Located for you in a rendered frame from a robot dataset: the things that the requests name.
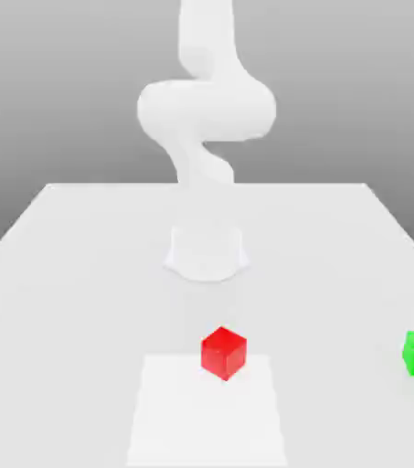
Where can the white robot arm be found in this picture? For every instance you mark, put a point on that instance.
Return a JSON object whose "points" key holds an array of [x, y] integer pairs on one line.
{"points": [[206, 109]]}

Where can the small red cube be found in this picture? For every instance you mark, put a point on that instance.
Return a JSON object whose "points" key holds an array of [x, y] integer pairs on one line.
{"points": [[223, 354]]}

